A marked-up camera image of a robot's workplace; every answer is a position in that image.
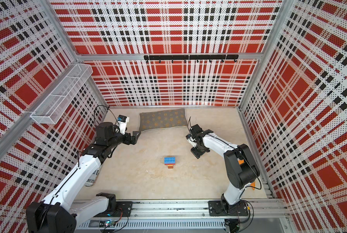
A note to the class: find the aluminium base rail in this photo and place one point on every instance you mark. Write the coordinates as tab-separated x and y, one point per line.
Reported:
265	216

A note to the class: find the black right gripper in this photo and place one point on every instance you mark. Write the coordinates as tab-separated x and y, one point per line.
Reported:
197	153

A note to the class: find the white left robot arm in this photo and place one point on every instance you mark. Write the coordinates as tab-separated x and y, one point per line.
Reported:
56	212

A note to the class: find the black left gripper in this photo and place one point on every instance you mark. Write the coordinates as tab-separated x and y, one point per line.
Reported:
134	138

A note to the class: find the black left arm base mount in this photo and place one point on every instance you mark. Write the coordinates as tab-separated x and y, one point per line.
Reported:
114	207

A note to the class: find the orange plush toy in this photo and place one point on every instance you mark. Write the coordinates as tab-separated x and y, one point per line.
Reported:
247	175

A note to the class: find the white wire mesh basket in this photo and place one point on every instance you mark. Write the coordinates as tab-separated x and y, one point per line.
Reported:
55	104

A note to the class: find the blue lego brick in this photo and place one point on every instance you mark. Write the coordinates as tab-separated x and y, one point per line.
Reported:
169	161

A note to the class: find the grey floral cushion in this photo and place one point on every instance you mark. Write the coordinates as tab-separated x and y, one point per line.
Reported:
162	119

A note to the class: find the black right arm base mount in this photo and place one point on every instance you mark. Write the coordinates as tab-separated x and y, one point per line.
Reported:
221	208

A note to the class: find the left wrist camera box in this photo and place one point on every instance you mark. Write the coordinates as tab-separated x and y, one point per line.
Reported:
122	123

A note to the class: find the black hook rail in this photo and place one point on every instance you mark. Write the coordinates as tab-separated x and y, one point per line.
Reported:
190	57

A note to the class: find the green lit circuit board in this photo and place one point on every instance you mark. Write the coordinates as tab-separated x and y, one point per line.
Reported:
107	224

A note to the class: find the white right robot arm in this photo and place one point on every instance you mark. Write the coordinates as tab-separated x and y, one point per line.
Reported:
233	156

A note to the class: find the patterned cup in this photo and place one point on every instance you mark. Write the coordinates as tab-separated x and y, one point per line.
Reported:
93	178

